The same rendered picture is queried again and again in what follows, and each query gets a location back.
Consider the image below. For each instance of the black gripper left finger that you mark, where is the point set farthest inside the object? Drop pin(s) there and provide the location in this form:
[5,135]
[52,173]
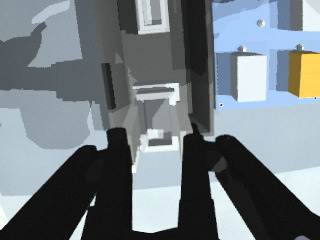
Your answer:
[56,209]

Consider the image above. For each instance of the yellow rectangular block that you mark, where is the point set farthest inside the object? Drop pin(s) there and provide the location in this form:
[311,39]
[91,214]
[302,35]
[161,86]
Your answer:
[304,74]

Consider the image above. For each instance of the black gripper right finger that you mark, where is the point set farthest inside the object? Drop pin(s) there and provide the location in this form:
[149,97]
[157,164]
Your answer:
[268,208]

